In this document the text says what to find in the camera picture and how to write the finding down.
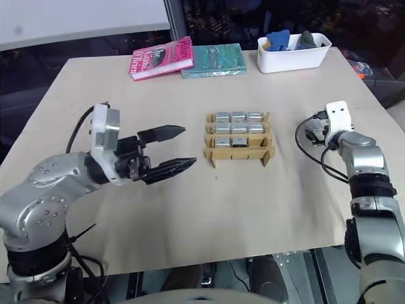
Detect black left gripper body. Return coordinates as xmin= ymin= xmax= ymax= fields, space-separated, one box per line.
xmin=113 ymin=135 xmax=151 ymax=182

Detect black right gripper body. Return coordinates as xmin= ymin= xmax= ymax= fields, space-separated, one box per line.
xmin=304 ymin=126 xmax=328 ymax=147

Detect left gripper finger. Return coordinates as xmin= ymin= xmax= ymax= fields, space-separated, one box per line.
xmin=137 ymin=125 xmax=187 ymax=147
xmin=142 ymin=157 xmax=198 ymax=186

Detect wooden rack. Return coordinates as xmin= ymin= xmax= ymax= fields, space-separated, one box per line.
xmin=206 ymin=110 xmax=276 ymax=169

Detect pink paperback book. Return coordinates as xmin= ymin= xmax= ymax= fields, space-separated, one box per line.
xmin=127 ymin=35 xmax=195 ymax=82

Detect colourful toy pile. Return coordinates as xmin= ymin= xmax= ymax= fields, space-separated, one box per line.
xmin=347 ymin=50 xmax=375 ymax=80

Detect white plastic bin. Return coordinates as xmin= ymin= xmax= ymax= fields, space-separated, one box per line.
xmin=256 ymin=32 xmax=333 ymax=75

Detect teal book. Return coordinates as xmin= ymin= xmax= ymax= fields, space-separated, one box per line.
xmin=180 ymin=43 xmax=248 ymax=80

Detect grey cloth lump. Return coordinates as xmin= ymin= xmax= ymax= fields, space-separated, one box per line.
xmin=298 ymin=30 xmax=318 ymax=49

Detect blue foam piece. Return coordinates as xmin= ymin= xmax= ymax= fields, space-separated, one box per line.
xmin=265 ymin=29 xmax=291 ymax=52

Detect dark window pillar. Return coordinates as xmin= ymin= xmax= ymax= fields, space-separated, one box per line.
xmin=162 ymin=0 xmax=191 ymax=41

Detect grey robot torso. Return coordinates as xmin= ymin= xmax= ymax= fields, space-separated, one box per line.
xmin=119 ymin=288 xmax=294 ymax=304

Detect white board panel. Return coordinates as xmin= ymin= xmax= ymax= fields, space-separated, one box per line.
xmin=0 ymin=0 xmax=172 ymax=52

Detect dark rounded shape under table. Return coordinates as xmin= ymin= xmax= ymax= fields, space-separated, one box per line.
xmin=249 ymin=255 xmax=288 ymax=296

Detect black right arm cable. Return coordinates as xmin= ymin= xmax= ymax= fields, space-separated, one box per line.
xmin=294 ymin=110 xmax=351 ymax=184

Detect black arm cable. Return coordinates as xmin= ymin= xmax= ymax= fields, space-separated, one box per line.
xmin=294 ymin=110 xmax=351 ymax=184
xmin=65 ymin=105 xmax=96 ymax=153

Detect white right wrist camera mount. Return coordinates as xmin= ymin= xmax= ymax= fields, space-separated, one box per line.
xmin=306 ymin=101 xmax=353 ymax=148

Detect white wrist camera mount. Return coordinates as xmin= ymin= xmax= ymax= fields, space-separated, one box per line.
xmin=306 ymin=101 xmax=353 ymax=148
xmin=90 ymin=102 xmax=123 ymax=186

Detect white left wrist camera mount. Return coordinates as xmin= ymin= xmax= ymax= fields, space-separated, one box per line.
xmin=90 ymin=102 xmax=123 ymax=186

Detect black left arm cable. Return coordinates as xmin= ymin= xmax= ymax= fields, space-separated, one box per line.
xmin=65 ymin=105 xmax=96 ymax=153

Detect black cable tie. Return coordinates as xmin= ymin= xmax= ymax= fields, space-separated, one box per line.
xmin=67 ymin=222 xmax=98 ymax=245

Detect black cables under table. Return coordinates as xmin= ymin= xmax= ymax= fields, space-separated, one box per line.
xmin=68 ymin=243 xmax=110 ymax=304

